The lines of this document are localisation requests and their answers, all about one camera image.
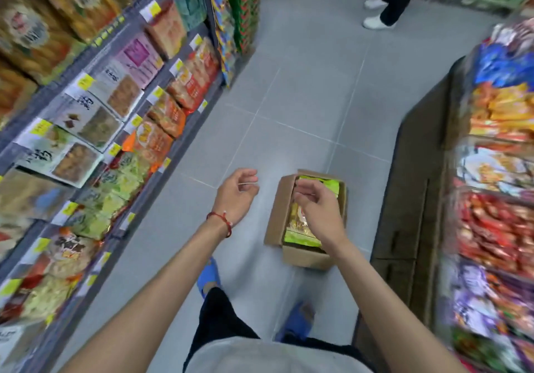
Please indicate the person's right hand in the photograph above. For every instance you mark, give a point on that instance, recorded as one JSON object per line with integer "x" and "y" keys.
{"x": 325, "y": 218}

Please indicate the person's left hand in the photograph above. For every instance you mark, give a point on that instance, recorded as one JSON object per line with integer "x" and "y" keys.
{"x": 231, "y": 201}

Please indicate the person's left thumb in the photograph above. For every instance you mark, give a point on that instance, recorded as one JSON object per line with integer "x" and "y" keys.
{"x": 251, "y": 192}

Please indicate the person's right thumb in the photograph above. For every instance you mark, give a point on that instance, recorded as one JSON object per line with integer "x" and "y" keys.
{"x": 303, "y": 202}

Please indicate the person's left forearm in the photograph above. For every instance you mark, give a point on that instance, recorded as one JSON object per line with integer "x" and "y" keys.
{"x": 154, "y": 297}

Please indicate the person's right forearm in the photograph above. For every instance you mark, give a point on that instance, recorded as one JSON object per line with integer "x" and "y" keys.
{"x": 388, "y": 314}

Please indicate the brown cardboard box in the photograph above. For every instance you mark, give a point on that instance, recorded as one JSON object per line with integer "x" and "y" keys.
{"x": 275, "y": 214}

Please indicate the green yellow snack packets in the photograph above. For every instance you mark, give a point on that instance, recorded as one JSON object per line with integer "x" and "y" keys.
{"x": 298, "y": 235}

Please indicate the blue left shoe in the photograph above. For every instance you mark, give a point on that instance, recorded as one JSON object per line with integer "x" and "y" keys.
{"x": 208, "y": 276}

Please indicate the blue shoe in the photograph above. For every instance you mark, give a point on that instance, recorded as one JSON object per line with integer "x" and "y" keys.
{"x": 297, "y": 322}
{"x": 208, "y": 276}

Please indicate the dark brown display shelf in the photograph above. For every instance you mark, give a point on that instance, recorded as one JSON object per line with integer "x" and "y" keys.
{"x": 413, "y": 201}

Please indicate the stack of orange snack packets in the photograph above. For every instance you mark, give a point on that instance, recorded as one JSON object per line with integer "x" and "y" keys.
{"x": 156, "y": 135}

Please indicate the grey metal shelf rack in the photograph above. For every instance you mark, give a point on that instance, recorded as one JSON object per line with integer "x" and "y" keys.
{"x": 137, "y": 214}

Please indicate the blue right shoe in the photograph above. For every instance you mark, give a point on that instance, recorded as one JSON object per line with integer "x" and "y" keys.
{"x": 297, "y": 322}

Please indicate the row of red orange packets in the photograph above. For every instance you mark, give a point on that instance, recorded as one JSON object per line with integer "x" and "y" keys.
{"x": 196, "y": 78}

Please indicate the row of light green packets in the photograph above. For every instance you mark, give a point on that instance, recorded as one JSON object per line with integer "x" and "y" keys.
{"x": 110, "y": 193}

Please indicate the grey shirt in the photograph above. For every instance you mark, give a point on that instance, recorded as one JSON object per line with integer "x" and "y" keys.
{"x": 271, "y": 358}

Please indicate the white packet with brown snack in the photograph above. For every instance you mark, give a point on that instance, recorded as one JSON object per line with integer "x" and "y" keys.
{"x": 121, "y": 93}
{"x": 91, "y": 124}
{"x": 66, "y": 160}

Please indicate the hanging strip of colourful packets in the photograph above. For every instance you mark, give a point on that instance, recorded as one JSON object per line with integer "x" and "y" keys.
{"x": 223, "y": 22}

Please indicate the pink snack packet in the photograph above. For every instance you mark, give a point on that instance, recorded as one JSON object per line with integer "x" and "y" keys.
{"x": 139, "y": 57}

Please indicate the stack of pale orange packets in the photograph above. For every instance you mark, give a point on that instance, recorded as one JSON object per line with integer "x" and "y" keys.
{"x": 167, "y": 30}

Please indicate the stack of green red packets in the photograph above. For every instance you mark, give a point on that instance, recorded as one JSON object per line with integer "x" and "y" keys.
{"x": 245, "y": 5}

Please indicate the pile of white orange packets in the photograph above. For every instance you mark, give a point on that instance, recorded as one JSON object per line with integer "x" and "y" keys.
{"x": 492, "y": 168}

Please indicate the pile of red snack packets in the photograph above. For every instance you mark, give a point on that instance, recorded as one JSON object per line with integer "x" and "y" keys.
{"x": 496, "y": 231}

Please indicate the teal snack packet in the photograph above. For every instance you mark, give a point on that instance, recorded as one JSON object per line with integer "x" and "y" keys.
{"x": 191, "y": 4}

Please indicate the pile of purple snack packets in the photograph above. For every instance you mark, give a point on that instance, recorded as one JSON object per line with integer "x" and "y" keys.
{"x": 488, "y": 301}

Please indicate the row of beige noodle packets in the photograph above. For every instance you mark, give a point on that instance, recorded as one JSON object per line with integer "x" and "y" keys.
{"x": 50, "y": 276}

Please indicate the pile of yellow orange packets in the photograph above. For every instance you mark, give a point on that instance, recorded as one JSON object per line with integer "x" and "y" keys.
{"x": 502, "y": 112}

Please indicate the row of blurred brown packets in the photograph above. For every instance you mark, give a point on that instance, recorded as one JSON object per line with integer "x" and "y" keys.
{"x": 29, "y": 201}

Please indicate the pile of blue white packets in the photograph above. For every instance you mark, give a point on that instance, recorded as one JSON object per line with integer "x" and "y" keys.
{"x": 504, "y": 57}

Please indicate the row of orange brown bags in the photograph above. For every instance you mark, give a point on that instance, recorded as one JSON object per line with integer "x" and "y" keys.
{"x": 46, "y": 14}

